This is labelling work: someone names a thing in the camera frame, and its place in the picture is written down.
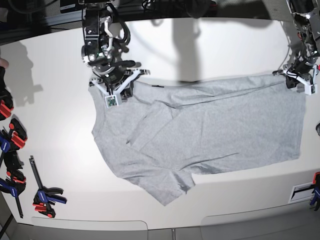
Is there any blue clamp lower left edge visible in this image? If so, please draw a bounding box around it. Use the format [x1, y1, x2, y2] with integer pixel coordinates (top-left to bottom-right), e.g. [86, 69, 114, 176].
[0, 152, 27, 219]

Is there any black hand-held controller device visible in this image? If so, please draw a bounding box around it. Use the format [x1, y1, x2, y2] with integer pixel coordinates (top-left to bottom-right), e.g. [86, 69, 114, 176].
[0, 67, 13, 108]

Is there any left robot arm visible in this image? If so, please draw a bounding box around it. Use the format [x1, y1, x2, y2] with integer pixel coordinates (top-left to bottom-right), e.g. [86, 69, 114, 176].
[282, 0, 320, 96]

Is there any blue red clamp left edge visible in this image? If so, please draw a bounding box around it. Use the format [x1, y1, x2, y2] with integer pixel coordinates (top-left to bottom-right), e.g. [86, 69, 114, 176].
[0, 117, 28, 171]

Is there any red black clamp upper left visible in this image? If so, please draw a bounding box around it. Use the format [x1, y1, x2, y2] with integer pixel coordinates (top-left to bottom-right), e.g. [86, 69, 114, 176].
[0, 95, 14, 121]

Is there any white label with black bar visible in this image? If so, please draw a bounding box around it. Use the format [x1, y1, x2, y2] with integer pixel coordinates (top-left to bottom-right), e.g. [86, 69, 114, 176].
[288, 182, 314, 204]

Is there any dark round object right edge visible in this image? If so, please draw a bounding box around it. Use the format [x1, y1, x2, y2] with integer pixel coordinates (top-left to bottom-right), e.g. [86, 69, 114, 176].
[315, 123, 320, 136]

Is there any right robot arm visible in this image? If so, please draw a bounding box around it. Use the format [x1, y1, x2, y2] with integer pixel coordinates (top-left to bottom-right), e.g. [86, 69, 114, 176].
[79, 0, 137, 99]

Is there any blue red clamp edge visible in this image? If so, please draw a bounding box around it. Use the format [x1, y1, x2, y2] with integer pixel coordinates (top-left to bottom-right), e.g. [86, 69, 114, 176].
[0, 117, 28, 171]
[309, 172, 320, 211]

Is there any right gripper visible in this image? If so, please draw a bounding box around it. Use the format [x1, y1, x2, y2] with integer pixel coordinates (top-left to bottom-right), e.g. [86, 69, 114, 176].
[89, 59, 140, 100]

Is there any blue red clamp right edge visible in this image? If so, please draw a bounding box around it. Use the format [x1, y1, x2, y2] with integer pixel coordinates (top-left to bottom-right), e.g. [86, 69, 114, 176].
[309, 172, 320, 211]

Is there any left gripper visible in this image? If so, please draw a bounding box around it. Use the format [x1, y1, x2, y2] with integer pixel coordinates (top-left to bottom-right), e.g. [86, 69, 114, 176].
[285, 58, 317, 91]

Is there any grey T-shirt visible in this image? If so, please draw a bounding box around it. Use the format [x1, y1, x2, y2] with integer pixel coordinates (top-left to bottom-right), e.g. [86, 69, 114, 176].
[88, 75, 306, 205]

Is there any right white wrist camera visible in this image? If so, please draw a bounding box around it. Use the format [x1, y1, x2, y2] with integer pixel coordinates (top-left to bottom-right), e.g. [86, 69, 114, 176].
[89, 68, 150, 108]

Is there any person hand at left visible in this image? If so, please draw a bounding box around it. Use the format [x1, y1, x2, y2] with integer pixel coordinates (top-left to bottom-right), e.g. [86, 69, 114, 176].
[0, 58, 9, 69]

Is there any bar clamp on table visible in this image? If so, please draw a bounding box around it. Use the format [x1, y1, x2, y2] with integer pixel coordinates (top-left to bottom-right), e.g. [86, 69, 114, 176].
[29, 155, 67, 219]

